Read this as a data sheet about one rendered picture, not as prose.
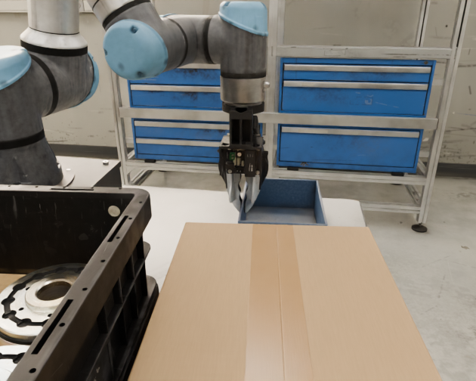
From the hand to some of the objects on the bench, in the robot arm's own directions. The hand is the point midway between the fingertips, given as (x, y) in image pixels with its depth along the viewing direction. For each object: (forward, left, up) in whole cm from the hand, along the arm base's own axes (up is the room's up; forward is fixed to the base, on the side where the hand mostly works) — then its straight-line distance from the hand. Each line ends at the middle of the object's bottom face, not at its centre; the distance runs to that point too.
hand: (243, 204), depth 79 cm
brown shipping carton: (-40, -17, -4) cm, 43 cm away
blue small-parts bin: (+2, -7, -5) cm, 9 cm away
